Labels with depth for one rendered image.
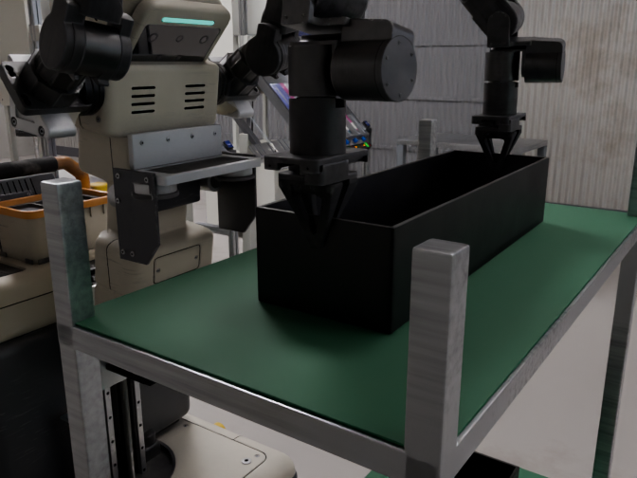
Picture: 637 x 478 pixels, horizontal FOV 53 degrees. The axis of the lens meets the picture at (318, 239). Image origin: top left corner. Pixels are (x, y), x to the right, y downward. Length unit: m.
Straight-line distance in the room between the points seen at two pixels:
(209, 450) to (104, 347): 1.03
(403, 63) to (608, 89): 4.77
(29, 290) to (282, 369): 0.87
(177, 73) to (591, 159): 4.47
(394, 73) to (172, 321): 0.34
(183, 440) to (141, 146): 0.88
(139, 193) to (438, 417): 0.74
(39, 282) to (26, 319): 0.08
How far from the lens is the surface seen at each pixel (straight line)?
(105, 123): 1.12
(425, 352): 0.44
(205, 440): 1.74
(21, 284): 1.37
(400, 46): 0.59
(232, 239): 3.56
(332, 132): 0.63
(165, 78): 1.18
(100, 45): 0.97
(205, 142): 1.23
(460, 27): 5.60
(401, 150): 3.64
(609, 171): 5.38
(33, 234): 1.42
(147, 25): 1.10
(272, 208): 0.70
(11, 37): 3.59
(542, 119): 5.44
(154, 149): 1.15
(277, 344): 0.63
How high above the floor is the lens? 1.22
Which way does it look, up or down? 16 degrees down
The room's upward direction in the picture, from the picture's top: straight up
